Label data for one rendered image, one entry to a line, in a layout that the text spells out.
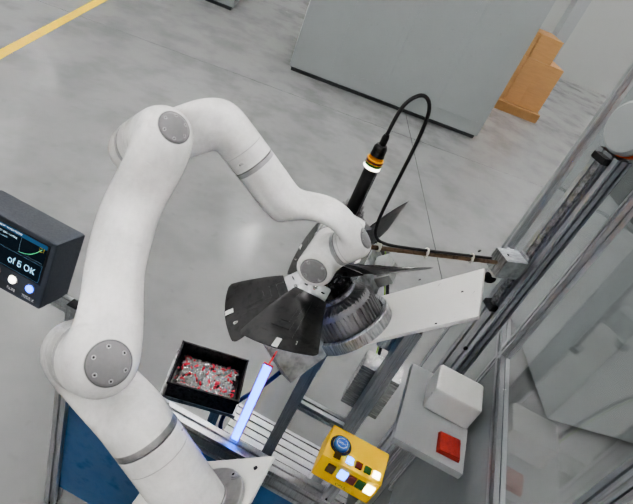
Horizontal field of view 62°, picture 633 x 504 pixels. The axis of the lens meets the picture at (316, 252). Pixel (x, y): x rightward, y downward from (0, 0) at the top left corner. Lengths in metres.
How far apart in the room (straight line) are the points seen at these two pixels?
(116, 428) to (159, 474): 0.11
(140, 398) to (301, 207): 0.48
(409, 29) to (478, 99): 1.25
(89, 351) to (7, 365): 1.90
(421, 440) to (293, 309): 0.64
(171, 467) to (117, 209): 0.44
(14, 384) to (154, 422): 1.76
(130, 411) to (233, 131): 0.54
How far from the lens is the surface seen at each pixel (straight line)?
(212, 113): 1.05
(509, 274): 1.81
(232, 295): 1.78
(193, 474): 1.02
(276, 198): 1.10
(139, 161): 0.92
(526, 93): 9.55
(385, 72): 6.95
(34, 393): 2.66
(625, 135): 1.71
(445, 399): 1.87
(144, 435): 0.96
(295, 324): 1.46
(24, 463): 2.48
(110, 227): 0.94
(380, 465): 1.43
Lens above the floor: 2.16
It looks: 35 degrees down
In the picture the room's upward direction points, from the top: 24 degrees clockwise
